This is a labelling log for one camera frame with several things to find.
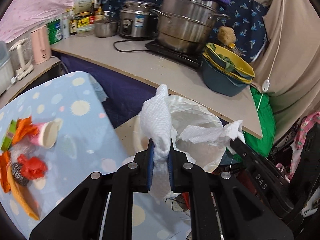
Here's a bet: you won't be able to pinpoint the black induction cooker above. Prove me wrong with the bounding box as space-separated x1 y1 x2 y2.
145 40 202 69

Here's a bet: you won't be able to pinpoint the light blue dotted tablecloth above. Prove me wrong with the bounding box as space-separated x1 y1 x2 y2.
1 72 191 239

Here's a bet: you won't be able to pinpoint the blue yellow stacked basins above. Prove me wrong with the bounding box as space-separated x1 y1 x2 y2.
201 43 255 97

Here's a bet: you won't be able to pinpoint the steel wool scrubber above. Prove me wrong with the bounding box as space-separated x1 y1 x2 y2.
11 163 29 186

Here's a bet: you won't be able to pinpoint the white cardboard box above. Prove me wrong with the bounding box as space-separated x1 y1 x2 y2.
73 0 94 14

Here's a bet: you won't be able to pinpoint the pink dotted curtain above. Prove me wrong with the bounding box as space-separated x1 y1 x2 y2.
1 0 74 43

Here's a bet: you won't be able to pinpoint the small green carton box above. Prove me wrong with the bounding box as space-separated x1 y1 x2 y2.
1 120 17 152

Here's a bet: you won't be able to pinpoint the white bottle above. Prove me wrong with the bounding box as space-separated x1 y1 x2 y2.
61 11 70 39

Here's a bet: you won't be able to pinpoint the brown loofah sponge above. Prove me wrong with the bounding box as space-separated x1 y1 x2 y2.
217 26 236 46

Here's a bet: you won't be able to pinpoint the purple counter skirt cloth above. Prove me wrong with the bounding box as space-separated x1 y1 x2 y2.
57 53 156 128

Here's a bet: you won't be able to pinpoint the orange plastic wrapper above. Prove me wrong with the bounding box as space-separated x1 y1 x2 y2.
1 116 39 193

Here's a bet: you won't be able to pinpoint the pink paper cup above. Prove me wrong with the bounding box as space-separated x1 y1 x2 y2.
30 121 59 148

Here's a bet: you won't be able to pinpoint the white paper towel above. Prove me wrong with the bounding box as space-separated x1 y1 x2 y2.
180 120 245 154
140 84 173 203

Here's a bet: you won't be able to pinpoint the white cable with switch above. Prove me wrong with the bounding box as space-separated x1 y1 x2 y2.
256 0 287 113

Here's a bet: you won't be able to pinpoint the small steel pot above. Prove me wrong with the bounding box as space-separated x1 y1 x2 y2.
94 19 119 38

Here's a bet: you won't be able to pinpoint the pink electric kettle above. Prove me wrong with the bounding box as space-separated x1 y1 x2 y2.
30 25 52 64

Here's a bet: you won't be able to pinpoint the white glass kettle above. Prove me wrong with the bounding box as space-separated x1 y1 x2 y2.
9 38 34 81

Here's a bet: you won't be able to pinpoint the red plastic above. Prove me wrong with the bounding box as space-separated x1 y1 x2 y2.
17 154 48 180

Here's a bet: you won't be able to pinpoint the large stainless steamer pot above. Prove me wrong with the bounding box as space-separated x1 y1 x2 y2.
152 0 229 54

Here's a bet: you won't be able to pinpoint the silver rice cooker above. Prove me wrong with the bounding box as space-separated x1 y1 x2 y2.
119 0 159 40

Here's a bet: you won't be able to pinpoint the green plastic bag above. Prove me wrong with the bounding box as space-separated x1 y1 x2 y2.
244 87 276 158

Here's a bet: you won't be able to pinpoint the white lined trash bin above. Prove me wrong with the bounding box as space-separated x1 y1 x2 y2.
122 94 227 173

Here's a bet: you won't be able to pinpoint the dark soy sauce bottle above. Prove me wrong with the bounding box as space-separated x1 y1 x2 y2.
69 8 77 35

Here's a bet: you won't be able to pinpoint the navy floral cloth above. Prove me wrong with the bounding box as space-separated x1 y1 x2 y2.
101 0 268 62

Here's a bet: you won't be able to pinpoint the clear lidded dish rack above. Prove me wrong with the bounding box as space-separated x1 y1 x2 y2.
0 41 14 95

